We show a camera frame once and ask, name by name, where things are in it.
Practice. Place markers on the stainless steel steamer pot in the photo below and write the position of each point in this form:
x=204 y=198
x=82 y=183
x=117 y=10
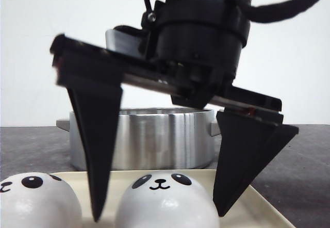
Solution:
x=155 y=138

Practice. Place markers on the cream plastic tray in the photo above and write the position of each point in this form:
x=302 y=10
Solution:
x=250 y=210

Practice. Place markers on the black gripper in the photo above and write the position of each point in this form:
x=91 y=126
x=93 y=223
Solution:
x=188 y=49

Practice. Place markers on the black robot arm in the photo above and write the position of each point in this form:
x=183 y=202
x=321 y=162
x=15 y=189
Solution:
x=189 y=49

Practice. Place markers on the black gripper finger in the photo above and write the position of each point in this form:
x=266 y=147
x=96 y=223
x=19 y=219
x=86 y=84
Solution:
x=94 y=88
x=247 y=147

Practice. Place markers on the panda bun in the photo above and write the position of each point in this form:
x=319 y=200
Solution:
x=166 y=199
x=36 y=199

